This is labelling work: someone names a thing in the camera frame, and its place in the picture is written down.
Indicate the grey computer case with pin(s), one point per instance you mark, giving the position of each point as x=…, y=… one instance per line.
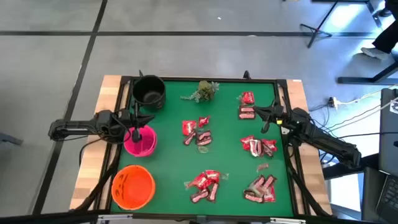
x=388, y=140

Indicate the person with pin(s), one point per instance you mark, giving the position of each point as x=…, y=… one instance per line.
x=387, y=39

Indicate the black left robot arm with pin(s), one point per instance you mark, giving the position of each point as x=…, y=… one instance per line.
x=77, y=126

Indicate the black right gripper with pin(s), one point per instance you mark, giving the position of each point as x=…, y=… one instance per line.
x=283, y=115

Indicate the orange pumpkin bucket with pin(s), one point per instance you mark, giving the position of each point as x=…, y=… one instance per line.
x=133, y=189

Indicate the black pumpkin bucket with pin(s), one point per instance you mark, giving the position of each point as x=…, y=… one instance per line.
x=149, y=93

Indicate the white red candy wrapper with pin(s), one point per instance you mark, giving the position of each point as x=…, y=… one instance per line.
x=255, y=148

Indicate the small red candy pack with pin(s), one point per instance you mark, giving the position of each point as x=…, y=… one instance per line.
x=203, y=121

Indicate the black aluminium rig frame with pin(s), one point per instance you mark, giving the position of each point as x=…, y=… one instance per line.
x=281, y=85

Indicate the red Skittles candy pack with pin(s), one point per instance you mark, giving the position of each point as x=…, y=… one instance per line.
x=188, y=127
x=270, y=144
x=213, y=175
x=270, y=194
x=247, y=97
x=246, y=141
x=200, y=181

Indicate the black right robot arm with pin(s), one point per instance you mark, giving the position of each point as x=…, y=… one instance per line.
x=326, y=140

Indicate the black laptop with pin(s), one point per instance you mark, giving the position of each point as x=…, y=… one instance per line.
x=388, y=196

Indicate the white power strip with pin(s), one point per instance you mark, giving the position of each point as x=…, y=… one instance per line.
x=332, y=101

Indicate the pink pumpkin bucket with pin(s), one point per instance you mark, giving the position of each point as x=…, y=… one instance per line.
x=147, y=146

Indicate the green felt table mat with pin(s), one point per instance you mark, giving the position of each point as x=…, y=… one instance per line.
x=174, y=168

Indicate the black tripod stand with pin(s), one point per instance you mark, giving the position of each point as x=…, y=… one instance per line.
x=315, y=30

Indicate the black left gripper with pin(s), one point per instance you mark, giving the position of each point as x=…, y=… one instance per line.
x=127, y=119

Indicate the clear gummy candy wrapper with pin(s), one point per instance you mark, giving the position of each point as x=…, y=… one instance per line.
x=203, y=149
x=187, y=185
x=224, y=176
x=262, y=167

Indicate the small potted green plant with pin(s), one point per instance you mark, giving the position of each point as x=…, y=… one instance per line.
x=205, y=90

